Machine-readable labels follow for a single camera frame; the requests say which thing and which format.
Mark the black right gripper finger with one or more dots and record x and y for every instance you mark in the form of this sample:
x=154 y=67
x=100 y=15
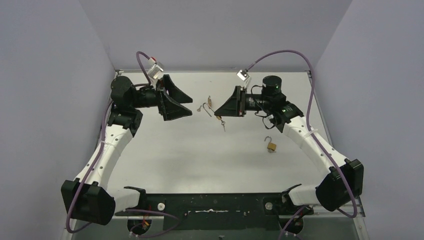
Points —
x=230 y=108
x=234 y=100

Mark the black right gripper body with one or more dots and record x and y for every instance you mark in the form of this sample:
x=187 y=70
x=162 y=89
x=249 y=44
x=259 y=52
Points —
x=242 y=104

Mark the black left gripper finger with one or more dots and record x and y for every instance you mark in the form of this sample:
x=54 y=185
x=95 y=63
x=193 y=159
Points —
x=174 y=92
x=172 y=110

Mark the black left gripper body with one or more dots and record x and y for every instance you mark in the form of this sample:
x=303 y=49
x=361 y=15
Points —
x=160 y=99

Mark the small brass padlock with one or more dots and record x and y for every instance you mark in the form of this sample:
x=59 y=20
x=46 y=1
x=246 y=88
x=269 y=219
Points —
x=211 y=112
x=271 y=147

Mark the large brass padlock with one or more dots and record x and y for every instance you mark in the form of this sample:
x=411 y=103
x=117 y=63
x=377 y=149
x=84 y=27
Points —
x=209 y=102

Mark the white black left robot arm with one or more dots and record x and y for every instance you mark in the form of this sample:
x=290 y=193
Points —
x=87 y=197

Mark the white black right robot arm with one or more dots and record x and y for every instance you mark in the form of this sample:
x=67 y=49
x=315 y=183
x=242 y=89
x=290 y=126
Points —
x=342 y=178

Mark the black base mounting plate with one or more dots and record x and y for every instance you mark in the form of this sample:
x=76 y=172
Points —
x=216 y=211

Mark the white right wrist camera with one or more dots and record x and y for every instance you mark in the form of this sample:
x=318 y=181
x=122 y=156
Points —
x=244 y=76

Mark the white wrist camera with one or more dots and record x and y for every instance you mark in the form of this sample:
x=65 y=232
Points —
x=156 y=68
x=244 y=76

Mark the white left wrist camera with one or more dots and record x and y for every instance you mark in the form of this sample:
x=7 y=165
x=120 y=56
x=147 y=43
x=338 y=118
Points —
x=156 y=68

